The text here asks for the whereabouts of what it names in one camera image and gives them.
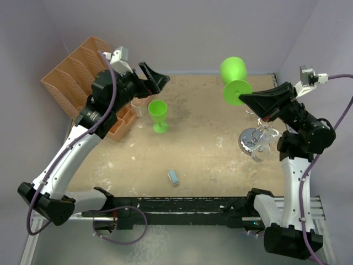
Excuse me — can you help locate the peach plastic file organizer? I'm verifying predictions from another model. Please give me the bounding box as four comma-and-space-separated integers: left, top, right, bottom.
40, 36, 138, 143

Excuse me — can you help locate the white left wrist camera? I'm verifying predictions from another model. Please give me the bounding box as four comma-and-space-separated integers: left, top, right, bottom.
103, 46, 132, 75

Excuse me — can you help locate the aluminium rail frame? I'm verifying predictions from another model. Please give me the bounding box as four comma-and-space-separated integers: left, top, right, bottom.
20, 73, 339, 265

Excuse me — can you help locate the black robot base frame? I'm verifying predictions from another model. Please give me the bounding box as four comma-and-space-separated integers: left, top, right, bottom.
81, 187, 274, 231

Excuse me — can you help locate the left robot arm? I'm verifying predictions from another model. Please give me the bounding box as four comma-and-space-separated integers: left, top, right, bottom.
18, 62, 170, 226

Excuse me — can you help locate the clear wine glass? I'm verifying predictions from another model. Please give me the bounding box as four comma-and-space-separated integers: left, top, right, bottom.
131, 98, 147, 117
252, 132, 280, 162

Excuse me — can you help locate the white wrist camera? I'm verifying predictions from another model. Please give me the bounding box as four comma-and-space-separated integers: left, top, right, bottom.
294, 65, 329, 98
103, 46, 132, 75

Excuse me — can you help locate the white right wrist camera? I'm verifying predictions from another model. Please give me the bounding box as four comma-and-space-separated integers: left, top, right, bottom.
294, 65, 329, 98

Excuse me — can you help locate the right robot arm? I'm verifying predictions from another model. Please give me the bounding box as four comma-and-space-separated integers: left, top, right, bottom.
239, 82, 336, 260

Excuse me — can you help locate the green wine glass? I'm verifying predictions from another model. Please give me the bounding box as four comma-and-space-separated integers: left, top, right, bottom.
220, 56, 252, 106
148, 100, 168, 134

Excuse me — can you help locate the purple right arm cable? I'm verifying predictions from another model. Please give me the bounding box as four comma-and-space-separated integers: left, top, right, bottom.
299, 73, 353, 263

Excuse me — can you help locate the chrome wire glass rack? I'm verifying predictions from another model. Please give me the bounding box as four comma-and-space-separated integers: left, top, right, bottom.
238, 109, 281, 155

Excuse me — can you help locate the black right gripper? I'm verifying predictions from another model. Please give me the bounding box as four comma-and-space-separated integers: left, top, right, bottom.
240, 82, 317, 132

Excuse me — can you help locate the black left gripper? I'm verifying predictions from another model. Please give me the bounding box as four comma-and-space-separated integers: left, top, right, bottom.
111, 62, 169, 113

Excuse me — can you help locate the small blue eraser block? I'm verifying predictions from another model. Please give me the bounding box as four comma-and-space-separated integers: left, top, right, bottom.
168, 169, 179, 186

